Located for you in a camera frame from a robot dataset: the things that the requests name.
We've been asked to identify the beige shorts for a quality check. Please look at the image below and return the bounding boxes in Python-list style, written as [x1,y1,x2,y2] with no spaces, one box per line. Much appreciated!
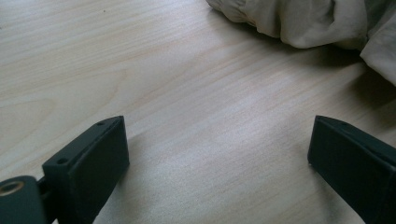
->
[205,0,396,87]

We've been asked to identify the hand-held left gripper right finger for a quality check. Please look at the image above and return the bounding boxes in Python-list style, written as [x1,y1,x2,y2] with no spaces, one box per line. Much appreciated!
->
[307,115,396,224]

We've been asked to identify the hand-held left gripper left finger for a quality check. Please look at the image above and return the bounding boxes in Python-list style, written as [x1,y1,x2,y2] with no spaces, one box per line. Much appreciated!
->
[41,115,131,224]

